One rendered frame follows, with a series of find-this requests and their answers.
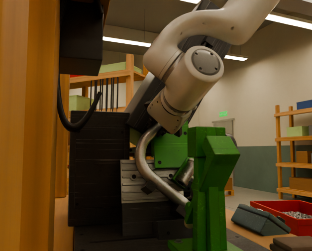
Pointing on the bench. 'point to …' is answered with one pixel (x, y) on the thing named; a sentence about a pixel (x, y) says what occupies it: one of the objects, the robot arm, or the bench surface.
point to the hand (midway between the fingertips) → (157, 126)
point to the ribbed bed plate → (130, 192)
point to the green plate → (170, 149)
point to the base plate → (138, 240)
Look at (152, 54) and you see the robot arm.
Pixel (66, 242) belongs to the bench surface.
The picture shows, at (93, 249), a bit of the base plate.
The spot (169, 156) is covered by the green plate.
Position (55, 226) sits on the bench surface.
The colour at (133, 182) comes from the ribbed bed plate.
